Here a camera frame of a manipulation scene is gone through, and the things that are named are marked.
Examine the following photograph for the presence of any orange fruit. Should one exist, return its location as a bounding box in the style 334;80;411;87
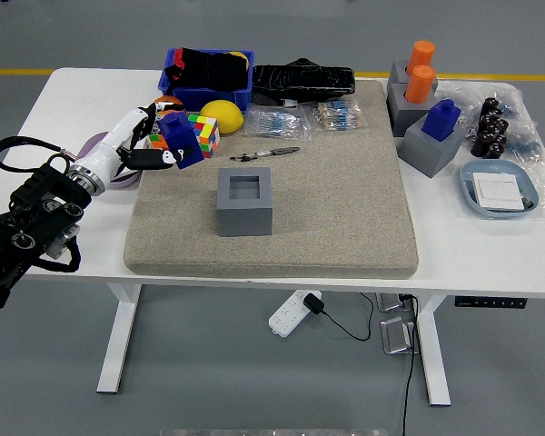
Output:
153;95;188;113

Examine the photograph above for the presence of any grey seal holder block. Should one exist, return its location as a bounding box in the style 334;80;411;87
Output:
216;166;273;238
387;59;440;87
398;113;468;179
386;83;437;137

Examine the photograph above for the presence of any black plastic tray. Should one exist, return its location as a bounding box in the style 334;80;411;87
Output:
252;57;357;104

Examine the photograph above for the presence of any black table control panel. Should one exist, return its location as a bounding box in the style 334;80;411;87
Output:
454;295;528;310

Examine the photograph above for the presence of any purple dish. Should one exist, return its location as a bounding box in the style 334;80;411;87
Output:
78;131;143;190

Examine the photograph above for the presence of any thin black adapter cable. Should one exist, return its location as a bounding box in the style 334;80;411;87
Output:
320;292;375;342

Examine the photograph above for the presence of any white power strip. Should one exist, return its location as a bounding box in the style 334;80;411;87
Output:
268;289;322;338

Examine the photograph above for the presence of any light blue dish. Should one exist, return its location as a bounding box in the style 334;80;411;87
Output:
460;159;540;221

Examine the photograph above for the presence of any blue square seal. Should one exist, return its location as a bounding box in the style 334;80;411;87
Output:
157;111;205;171
422;99;461;143

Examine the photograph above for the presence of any white switch panel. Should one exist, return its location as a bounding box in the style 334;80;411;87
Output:
472;177;528;213

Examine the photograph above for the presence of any grey-brown mat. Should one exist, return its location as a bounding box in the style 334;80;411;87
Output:
123;80;420;280

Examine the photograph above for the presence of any long black cable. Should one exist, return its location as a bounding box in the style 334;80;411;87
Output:
400;294;420;436

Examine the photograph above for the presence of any clear plastic bag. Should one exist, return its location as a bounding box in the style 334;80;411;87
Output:
435;80;545;223

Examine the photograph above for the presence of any orange cylinder seal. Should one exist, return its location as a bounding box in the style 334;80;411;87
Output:
404;64;438;105
406;40;437;76

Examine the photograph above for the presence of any black cloth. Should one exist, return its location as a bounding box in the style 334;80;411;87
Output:
165;46;251;92

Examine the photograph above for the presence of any yellow lemon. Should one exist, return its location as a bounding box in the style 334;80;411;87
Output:
199;100;245;135

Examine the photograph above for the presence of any metal floor socket box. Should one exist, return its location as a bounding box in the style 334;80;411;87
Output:
375;292;414;313
380;316;420;356

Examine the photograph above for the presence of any white table leg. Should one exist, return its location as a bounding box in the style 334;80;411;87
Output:
415;294;451;407
95;282;143;394

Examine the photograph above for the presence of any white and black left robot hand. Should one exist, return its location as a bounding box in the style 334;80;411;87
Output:
74;102;197;190

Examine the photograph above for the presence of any bag of taped resistors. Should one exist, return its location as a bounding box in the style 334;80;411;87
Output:
309;99;363;133

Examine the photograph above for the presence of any bag of blue resistors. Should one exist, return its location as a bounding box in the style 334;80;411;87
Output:
243;104;311;143

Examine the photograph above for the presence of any black power adapter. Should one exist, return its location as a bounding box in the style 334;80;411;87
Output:
302;292;324;315

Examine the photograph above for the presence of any blue plastic bin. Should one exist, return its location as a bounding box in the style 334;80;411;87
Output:
157;47;256;114

